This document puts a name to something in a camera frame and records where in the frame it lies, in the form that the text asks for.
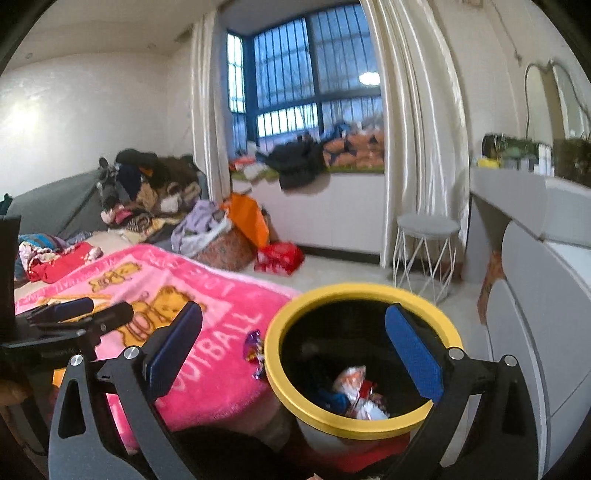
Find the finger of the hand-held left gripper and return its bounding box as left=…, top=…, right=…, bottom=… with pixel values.
left=46, top=302, right=134, bottom=361
left=18, top=296, right=95, bottom=326

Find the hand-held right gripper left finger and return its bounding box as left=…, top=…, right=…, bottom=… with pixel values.
left=48, top=300, right=204, bottom=480

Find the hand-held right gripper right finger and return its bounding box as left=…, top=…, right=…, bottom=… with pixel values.
left=385, top=304, right=539, bottom=480

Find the white orange snack wrapper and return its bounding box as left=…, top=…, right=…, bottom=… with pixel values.
left=332, top=366, right=389, bottom=422

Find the purple candy wrapper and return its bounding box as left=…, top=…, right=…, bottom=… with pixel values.
left=242, top=329, right=267, bottom=381

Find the blue wrapper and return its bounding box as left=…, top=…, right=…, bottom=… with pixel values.
left=318, top=390, right=349, bottom=414

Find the yellow rimmed trash bin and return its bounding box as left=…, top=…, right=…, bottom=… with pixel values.
left=263, top=283, right=464, bottom=455

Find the person's left hand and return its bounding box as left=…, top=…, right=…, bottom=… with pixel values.
left=0, top=382, right=34, bottom=407

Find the red cloth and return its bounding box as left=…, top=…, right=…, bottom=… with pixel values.
left=25, top=242, right=103, bottom=283

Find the colourful striped cloth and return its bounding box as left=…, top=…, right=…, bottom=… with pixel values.
left=16, top=233, right=86, bottom=259

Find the pink printed blanket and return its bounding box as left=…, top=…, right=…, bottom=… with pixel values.
left=14, top=244, right=303, bottom=450

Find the grey headboard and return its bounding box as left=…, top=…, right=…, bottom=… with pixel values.
left=0, top=168, right=109, bottom=241

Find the orange cardboard box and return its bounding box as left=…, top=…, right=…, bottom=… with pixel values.
left=478, top=251, right=506, bottom=324

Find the lavender cloth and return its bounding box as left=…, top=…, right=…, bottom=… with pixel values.
left=171, top=199, right=232, bottom=257

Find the grey drawer cabinet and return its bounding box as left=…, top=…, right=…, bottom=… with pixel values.
left=487, top=220, right=591, bottom=480

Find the red plastic bag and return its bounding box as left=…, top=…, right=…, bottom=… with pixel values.
left=254, top=242, right=305, bottom=277

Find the pile of dark clothes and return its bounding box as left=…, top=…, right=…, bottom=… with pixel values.
left=96, top=148, right=208, bottom=234

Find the orange bag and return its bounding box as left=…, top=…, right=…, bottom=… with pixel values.
left=222, top=193, right=271, bottom=250

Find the white window seat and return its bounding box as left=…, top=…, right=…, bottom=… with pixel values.
left=231, top=171, right=389, bottom=254

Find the white vanity desk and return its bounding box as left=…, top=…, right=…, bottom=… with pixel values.
left=462, top=166, right=591, bottom=282

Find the pile of small clothes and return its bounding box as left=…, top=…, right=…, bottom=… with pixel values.
left=230, top=148, right=278, bottom=181

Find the orange patterned quilt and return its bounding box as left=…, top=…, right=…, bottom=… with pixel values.
left=322, top=129, right=386, bottom=169

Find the wide cream curtain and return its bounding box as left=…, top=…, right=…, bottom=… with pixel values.
left=360, top=0, right=472, bottom=278

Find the black jacket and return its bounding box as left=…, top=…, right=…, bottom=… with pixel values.
left=265, top=134, right=328, bottom=190

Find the dark handbag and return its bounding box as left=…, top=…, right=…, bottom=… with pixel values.
left=482, top=131, right=539, bottom=169

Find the narrow cream curtain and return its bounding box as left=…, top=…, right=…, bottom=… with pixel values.
left=189, top=11, right=234, bottom=204

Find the brown storage box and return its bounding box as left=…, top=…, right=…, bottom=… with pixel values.
left=553, top=137, right=591, bottom=188

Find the curved vanity mirror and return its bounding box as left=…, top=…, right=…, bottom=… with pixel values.
left=524, top=59, right=589, bottom=139

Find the barred window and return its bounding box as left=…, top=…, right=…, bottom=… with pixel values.
left=225, top=4, right=386, bottom=160

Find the white wire stool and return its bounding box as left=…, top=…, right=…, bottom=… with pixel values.
left=393, top=213, right=461, bottom=304

